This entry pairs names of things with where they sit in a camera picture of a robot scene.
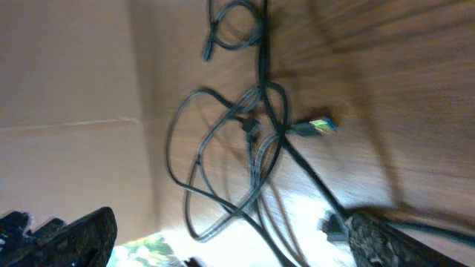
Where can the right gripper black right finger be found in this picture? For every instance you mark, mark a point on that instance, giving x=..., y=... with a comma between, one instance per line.
x=374, y=242

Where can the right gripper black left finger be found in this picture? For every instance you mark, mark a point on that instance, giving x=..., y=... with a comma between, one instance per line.
x=88, y=241

